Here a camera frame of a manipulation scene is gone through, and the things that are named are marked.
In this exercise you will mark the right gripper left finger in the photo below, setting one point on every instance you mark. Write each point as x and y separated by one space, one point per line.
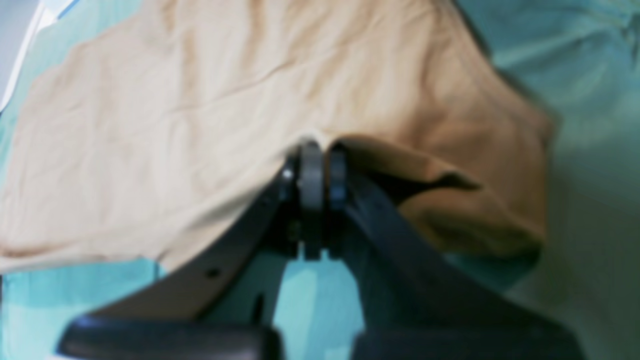
221 304

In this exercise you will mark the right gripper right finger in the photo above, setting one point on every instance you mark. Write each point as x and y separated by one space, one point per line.
416 306

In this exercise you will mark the tan orange T-shirt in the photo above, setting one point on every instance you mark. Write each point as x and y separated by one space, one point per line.
152 138

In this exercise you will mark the sage green table cloth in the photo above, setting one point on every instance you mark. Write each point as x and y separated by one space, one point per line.
577 58

